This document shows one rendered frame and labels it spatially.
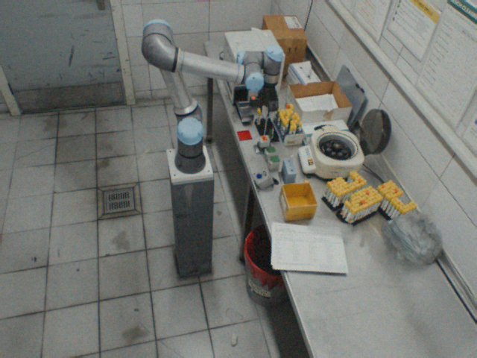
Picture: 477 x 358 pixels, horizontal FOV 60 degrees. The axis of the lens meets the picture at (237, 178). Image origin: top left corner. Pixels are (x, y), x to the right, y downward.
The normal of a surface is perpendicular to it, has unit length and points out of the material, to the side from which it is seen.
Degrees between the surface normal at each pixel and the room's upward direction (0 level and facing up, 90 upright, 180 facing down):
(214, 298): 0
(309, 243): 1
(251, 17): 90
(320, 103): 1
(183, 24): 90
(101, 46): 90
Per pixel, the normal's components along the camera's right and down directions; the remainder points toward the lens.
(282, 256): 0.06, -0.67
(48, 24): 0.23, 0.73
